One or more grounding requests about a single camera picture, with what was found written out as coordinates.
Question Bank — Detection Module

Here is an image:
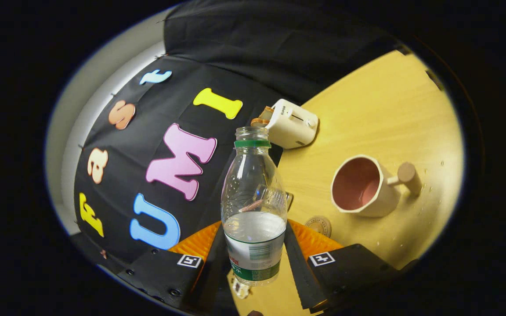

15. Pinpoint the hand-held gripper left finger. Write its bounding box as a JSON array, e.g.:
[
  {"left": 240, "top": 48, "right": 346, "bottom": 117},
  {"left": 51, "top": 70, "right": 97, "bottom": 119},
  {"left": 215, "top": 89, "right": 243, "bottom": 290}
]
[{"left": 117, "top": 222, "right": 231, "bottom": 313}]

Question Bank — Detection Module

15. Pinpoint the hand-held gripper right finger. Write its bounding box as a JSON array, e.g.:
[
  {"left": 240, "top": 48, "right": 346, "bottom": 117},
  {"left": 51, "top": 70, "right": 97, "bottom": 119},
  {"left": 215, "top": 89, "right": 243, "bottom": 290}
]
[{"left": 283, "top": 219, "right": 398, "bottom": 313}]

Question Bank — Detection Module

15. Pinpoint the round cork coaster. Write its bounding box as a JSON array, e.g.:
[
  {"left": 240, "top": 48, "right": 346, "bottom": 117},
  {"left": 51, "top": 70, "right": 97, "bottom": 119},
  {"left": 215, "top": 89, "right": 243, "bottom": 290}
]
[{"left": 304, "top": 215, "right": 332, "bottom": 238}]

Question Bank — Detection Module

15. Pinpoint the clear plastic juice bottle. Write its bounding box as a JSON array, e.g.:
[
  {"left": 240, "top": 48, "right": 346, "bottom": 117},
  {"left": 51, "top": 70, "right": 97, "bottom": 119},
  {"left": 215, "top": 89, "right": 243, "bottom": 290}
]
[{"left": 220, "top": 126, "right": 288, "bottom": 287}]

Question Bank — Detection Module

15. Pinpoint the beige cup with wooden handle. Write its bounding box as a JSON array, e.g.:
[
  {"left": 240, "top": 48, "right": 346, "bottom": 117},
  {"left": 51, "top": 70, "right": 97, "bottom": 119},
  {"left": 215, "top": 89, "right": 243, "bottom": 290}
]
[{"left": 331, "top": 154, "right": 423, "bottom": 218}]

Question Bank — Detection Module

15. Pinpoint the cream toaster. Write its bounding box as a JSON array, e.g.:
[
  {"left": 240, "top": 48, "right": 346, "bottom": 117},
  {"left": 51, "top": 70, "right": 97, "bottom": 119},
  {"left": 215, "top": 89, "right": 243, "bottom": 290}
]
[{"left": 265, "top": 99, "right": 319, "bottom": 150}]

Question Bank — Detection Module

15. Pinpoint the toast bread slice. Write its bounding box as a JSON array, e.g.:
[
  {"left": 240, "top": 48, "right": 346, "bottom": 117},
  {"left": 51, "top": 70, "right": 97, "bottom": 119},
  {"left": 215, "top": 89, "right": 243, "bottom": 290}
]
[{"left": 251, "top": 107, "right": 275, "bottom": 128}]

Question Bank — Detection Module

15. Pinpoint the wooden table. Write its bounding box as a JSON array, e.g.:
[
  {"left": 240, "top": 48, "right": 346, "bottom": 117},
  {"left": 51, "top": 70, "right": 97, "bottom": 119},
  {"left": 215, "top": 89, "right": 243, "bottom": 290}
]
[{"left": 227, "top": 49, "right": 464, "bottom": 316}]

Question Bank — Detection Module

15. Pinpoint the black backdrop cloth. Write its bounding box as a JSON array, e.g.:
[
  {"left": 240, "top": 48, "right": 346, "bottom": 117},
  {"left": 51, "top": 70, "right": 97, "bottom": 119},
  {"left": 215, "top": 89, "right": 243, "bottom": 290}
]
[{"left": 73, "top": 0, "right": 398, "bottom": 268}]

